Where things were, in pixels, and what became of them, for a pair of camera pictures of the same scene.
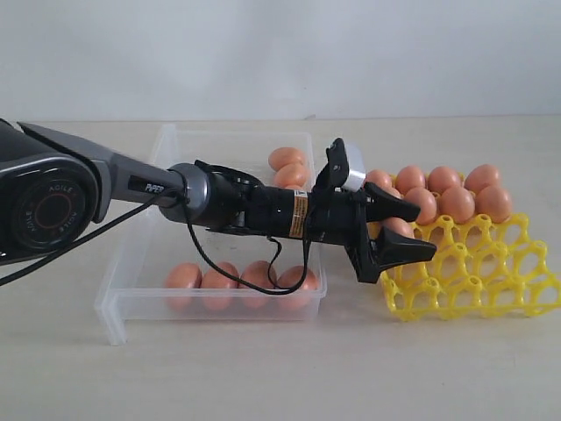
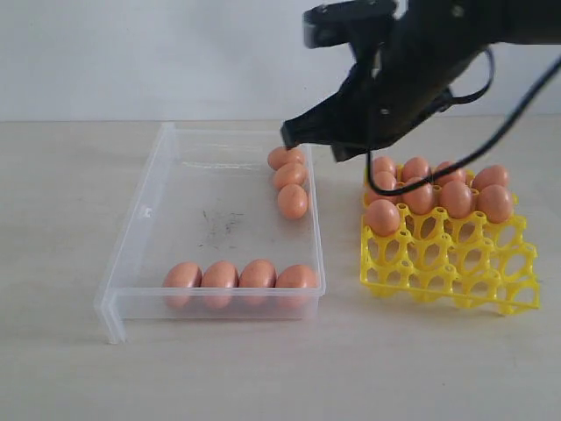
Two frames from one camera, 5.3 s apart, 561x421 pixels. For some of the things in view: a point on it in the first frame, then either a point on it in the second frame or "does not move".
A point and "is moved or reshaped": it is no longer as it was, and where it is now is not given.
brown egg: (182, 285) does not move
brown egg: (398, 225) is moved or reshaped
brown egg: (291, 176) does not move
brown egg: (257, 273) does not move
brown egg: (408, 177) is moved or reshaped
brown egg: (218, 288) does not move
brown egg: (281, 156) does not move
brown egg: (382, 179) -> (383, 163)
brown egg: (440, 178) is moved or reshaped
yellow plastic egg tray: (483, 266) is moved or reshaped
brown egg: (458, 202) is moved or reshaped
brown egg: (307, 297) does not move
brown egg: (425, 199) is moved or reshaped
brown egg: (480, 177) is moved or reshaped
